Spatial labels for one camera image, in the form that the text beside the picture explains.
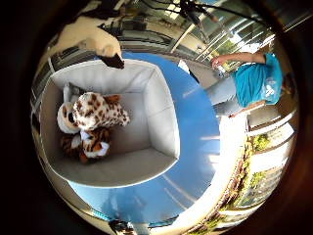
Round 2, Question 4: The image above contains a cream plush toy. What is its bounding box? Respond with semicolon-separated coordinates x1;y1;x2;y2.
57;82;86;135

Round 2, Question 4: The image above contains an orange striped tiger plush toy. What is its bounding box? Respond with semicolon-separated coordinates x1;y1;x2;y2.
60;126;112;165

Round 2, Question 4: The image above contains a white fabric container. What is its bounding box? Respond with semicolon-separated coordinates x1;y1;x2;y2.
38;58;181;189

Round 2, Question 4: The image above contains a person in teal shirt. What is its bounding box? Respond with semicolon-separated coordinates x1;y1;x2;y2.
206;52;296;118

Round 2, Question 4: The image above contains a spotted leopard plush toy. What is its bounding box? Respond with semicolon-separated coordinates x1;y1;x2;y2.
71;91;131;131

